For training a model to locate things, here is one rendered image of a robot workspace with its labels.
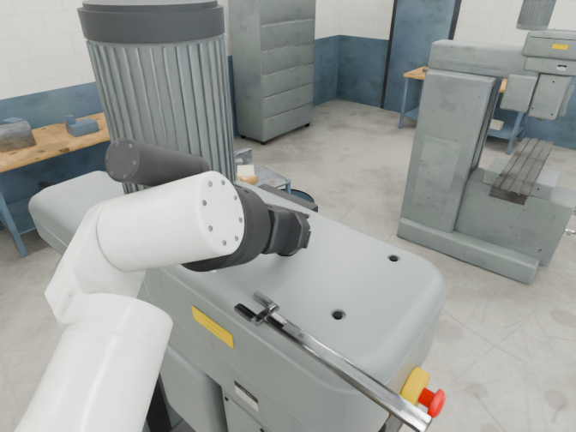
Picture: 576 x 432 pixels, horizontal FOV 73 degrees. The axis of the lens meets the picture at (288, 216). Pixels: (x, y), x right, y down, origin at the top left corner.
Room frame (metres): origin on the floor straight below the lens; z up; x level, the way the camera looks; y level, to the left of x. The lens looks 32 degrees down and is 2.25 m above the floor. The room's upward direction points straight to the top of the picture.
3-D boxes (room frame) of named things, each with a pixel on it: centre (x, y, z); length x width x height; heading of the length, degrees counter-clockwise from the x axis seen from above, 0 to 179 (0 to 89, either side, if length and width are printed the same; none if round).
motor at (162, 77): (0.64, 0.19, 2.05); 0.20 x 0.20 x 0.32
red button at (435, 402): (0.31, -0.19, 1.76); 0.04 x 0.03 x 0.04; 140
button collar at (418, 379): (0.33, -0.17, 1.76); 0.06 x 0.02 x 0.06; 140
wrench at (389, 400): (0.28, -0.04, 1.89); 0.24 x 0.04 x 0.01; 48
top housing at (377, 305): (0.48, 0.01, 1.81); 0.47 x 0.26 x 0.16; 50
